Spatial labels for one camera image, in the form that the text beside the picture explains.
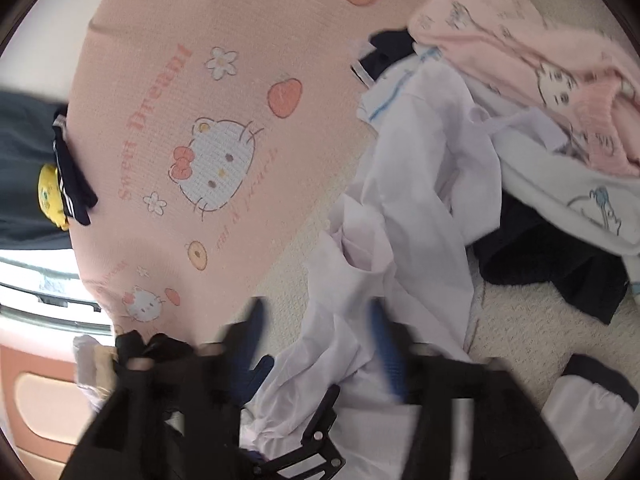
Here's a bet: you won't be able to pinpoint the black garment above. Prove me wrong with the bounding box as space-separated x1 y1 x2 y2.
114 330 198 361

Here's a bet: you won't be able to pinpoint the dark grey garment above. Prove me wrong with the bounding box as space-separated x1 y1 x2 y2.
0 89 76 252

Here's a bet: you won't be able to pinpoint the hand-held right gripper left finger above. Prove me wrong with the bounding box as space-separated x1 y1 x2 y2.
60 297 275 480

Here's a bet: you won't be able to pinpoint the white shirt with navy trim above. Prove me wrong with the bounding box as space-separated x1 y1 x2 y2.
239 62 640 480

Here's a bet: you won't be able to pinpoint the yellow plush toy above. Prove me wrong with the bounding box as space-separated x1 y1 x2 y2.
37 162 72 232

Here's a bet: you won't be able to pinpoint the navy white-striped pants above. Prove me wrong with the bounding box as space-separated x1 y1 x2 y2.
51 112 99 227

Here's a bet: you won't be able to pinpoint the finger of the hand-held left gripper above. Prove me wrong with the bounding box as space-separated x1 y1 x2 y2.
247 384 347 480

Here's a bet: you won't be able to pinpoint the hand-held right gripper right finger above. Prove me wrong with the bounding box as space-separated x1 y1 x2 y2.
367 300 576 480

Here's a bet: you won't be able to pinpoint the pile of small patterned clothes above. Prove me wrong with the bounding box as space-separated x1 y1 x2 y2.
359 29 632 326

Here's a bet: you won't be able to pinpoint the white frame rails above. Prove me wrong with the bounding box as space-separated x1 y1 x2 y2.
0 247 115 335

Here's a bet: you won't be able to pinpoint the white cartoon-print garment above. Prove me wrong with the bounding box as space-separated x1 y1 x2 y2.
357 44 640 256

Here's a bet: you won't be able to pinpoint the pink cat-print blanket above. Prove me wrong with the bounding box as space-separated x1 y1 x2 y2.
0 0 640 461

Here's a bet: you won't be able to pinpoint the peach panelled furniture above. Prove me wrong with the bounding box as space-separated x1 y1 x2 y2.
0 342 108 466

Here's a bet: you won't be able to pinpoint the pink printed garment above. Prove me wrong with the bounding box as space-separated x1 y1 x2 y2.
407 0 640 177

